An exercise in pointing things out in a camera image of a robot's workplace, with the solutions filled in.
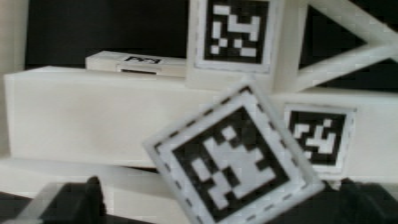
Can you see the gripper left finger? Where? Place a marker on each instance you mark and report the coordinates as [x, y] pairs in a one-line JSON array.
[[67, 204]]

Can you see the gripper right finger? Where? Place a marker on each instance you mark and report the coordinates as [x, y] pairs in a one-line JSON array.
[[359, 204]]

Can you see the white tagged cube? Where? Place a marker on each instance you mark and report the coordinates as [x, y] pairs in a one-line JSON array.
[[231, 162]]

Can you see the white chair back frame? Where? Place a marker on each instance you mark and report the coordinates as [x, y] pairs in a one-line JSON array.
[[78, 115]]

